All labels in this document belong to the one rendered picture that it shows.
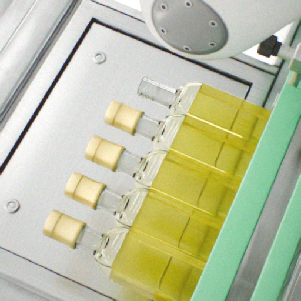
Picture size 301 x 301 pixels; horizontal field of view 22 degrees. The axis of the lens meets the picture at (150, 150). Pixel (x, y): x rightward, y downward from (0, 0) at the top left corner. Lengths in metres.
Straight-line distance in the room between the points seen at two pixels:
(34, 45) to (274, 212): 0.55
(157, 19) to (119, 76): 0.66
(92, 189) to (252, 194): 0.22
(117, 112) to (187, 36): 0.46
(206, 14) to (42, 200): 0.63
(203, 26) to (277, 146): 0.36
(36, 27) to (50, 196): 0.30
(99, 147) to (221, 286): 0.28
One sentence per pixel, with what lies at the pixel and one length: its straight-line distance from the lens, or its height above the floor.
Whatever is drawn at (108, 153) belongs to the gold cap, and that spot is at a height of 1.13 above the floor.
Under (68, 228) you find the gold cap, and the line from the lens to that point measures 0.92.
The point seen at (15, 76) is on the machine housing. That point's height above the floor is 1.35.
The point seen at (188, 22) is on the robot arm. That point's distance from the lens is 0.53.
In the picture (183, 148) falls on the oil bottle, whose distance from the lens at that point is 0.96.
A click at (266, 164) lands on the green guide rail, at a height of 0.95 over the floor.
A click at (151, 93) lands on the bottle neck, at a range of 1.02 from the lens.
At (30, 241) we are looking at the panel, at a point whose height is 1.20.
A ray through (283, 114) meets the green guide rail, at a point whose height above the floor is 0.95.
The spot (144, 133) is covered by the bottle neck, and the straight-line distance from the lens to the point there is 0.99.
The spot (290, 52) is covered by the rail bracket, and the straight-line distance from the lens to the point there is 0.90.
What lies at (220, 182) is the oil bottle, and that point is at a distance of 0.94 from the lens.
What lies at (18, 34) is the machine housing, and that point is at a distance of 1.24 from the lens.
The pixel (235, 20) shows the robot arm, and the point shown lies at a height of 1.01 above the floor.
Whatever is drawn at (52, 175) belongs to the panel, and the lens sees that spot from 1.11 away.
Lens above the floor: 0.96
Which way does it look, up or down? 7 degrees up
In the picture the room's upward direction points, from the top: 67 degrees counter-clockwise
